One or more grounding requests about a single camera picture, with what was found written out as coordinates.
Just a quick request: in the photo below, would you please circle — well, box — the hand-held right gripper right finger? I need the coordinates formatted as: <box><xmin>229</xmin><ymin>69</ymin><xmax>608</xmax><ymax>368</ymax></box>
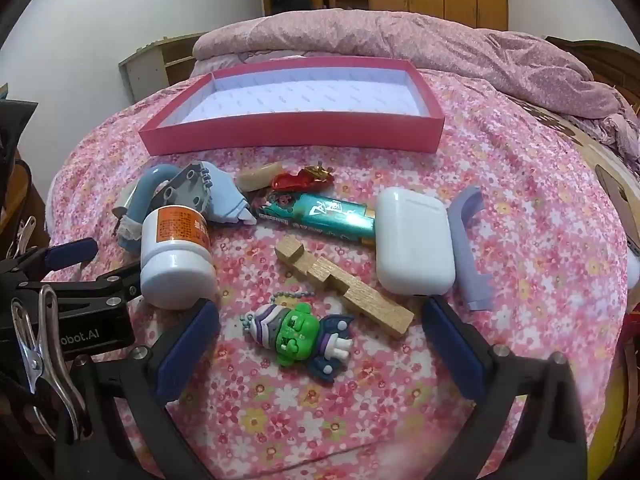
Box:
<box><xmin>422</xmin><ymin>295</ymin><xmax>588</xmax><ymax>480</ymax></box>

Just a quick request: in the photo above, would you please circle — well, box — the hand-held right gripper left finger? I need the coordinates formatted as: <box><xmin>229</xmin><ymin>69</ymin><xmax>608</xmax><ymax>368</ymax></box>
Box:
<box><xmin>55</xmin><ymin>298</ymin><xmax>221</xmax><ymax>480</ymax></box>

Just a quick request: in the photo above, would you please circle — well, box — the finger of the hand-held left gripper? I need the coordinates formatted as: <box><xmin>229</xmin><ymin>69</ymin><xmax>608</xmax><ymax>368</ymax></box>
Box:
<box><xmin>42</xmin><ymin>260</ymin><xmax>144</xmax><ymax>312</ymax></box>
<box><xmin>20</xmin><ymin>237</ymin><xmax>99</xmax><ymax>281</ymax></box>

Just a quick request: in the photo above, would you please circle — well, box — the white bottle orange label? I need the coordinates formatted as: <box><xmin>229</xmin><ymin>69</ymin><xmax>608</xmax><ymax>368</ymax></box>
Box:
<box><xmin>140</xmin><ymin>206</ymin><xmax>218</xmax><ymax>309</ymax></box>

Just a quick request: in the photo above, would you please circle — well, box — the lavender curved plastic piece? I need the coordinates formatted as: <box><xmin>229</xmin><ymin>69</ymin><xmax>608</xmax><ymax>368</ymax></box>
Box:
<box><xmin>447</xmin><ymin>186</ymin><xmax>493</xmax><ymax>311</ymax></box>

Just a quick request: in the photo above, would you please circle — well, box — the notched wooden block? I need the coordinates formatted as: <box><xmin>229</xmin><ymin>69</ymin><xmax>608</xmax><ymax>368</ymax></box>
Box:
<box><xmin>275</xmin><ymin>237</ymin><xmax>415</xmax><ymax>338</ymax></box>

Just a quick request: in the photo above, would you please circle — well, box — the blue curved pipe piece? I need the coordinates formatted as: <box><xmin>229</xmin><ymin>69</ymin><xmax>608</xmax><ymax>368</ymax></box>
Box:
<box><xmin>117</xmin><ymin>164</ymin><xmax>183</xmax><ymax>253</ymax></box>

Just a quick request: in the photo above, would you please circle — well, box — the green monster keychain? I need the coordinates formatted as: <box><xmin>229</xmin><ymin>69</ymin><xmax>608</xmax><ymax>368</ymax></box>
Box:
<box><xmin>240</xmin><ymin>290</ymin><xmax>357</xmax><ymax>386</ymax></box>

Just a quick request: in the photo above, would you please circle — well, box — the white earbuds case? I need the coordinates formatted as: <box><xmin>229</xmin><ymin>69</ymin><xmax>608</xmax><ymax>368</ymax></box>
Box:
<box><xmin>375</xmin><ymin>187</ymin><xmax>456</xmax><ymax>295</ymax></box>

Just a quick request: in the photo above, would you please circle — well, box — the grey plate with holes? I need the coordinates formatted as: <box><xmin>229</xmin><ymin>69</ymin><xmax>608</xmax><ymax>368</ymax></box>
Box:
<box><xmin>155</xmin><ymin>161</ymin><xmax>211</xmax><ymax>211</ymax></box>

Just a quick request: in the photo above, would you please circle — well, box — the light blue oval case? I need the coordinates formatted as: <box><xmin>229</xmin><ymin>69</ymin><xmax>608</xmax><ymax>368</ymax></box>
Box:
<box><xmin>197</xmin><ymin>161</ymin><xmax>257</xmax><ymax>226</ymax></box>

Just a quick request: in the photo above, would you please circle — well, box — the teal foil snack packet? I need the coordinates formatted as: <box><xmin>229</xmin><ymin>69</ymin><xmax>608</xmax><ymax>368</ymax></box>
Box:
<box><xmin>250</xmin><ymin>191</ymin><xmax>377</xmax><ymax>246</ymax></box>

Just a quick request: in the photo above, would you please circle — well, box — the pink cardboard box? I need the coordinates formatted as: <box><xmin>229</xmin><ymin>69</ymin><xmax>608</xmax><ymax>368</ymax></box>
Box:
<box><xmin>138</xmin><ymin>56</ymin><xmax>446</xmax><ymax>157</ymax></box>

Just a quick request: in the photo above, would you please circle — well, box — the metal spring clip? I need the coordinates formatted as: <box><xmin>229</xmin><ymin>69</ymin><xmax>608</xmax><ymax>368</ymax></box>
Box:
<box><xmin>5</xmin><ymin>216</ymin><xmax>38</xmax><ymax>261</ymax></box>
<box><xmin>11</xmin><ymin>285</ymin><xmax>93</xmax><ymax>441</ymax></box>

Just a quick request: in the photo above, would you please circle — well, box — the wooden bedside cabinet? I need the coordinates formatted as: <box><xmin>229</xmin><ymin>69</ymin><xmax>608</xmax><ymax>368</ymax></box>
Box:
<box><xmin>0</xmin><ymin>145</ymin><xmax>51</xmax><ymax>251</ymax></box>

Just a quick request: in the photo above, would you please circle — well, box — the pink floral bed sheet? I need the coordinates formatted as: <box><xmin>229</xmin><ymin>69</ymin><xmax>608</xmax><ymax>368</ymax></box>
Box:
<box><xmin>47</xmin><ymin>67</ymin><xmax>636</xmax><ymax>480</ymax></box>

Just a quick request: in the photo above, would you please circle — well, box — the yellow object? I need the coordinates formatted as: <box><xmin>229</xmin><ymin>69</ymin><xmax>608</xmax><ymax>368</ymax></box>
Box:
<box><xmin>587</xmin><ymin>365</ymin><xmax>633</xmax><ymax>480</ymax></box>

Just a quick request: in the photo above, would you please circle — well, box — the small beige shelf unit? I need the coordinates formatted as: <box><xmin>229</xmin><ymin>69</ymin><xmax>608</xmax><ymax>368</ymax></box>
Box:
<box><xmin>118</xmin><ymin>34</ymin><xmax>206</xmax><ymax>103</ymax></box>

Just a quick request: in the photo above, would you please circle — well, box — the beige patterned mat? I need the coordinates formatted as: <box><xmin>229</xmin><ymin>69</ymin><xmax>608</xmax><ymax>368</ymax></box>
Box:
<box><xmin>520</xmin><ymin>95</ymin><xmax>640</xmax><ymax>271</ymax></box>

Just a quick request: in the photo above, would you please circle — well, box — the pink folded quilt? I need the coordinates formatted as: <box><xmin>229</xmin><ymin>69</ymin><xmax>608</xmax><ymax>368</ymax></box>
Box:
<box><xmin>192</xmin><ymin>9</ymin><xmax>640</xmax><ymax>161</ymax></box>

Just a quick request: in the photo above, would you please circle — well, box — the dark wooden headboard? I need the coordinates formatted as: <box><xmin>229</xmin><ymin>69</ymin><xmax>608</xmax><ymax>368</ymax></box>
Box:
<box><xmin>545</xmin><ymin>35</ymin><xmax>640</xmax><ymax>106</ymax></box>

